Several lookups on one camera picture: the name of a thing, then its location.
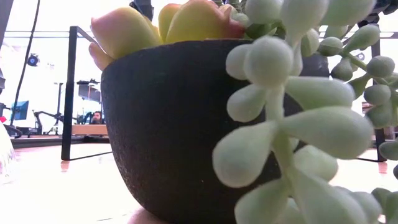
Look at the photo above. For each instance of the dark textured plant pot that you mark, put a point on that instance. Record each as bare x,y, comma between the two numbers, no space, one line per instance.
69,93

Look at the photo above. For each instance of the black aluminium rig frame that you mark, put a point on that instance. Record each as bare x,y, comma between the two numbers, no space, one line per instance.
46,141

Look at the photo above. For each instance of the succulent plant in dark pot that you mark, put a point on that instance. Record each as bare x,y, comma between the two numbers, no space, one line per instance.
171,124

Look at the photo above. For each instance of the neighbouring station robot arm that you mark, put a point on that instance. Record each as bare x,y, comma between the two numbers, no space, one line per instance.
38,124
82,119

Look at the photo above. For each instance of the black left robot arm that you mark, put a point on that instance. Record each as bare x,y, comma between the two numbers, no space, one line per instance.
4,15

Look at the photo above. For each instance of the dark twin monitors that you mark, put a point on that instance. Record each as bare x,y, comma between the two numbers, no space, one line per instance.
88,92

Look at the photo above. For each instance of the small red object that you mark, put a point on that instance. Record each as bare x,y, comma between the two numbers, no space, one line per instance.
2,119

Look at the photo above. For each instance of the person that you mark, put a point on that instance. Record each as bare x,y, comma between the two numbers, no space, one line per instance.
97,118

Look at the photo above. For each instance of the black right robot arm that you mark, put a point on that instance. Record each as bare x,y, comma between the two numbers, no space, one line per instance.
391,5

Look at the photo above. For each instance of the blue lit monitor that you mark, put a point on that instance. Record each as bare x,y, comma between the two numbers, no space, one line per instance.
20,110

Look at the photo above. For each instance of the dark round lamp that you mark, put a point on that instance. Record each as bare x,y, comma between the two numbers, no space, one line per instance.
32,60

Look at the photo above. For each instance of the neighbouring station wooden table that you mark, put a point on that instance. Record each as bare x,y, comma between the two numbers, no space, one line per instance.
90,130

